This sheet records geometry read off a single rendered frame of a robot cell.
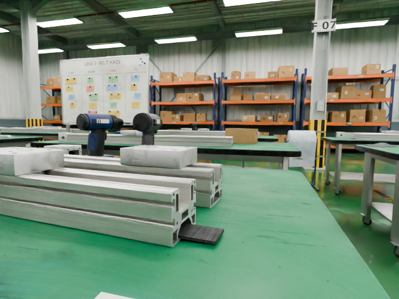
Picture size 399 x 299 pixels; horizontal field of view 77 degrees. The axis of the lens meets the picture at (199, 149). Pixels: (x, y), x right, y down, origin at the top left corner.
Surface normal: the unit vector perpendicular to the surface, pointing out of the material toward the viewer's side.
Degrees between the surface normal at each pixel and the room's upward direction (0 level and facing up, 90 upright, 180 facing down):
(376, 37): 90
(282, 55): 90
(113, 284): 0
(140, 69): 90
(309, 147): 102
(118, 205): 90
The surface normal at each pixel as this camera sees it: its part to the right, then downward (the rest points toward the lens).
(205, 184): -0.34, 0.09
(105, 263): 0.01, -1.00
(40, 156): 0.94, 0.04
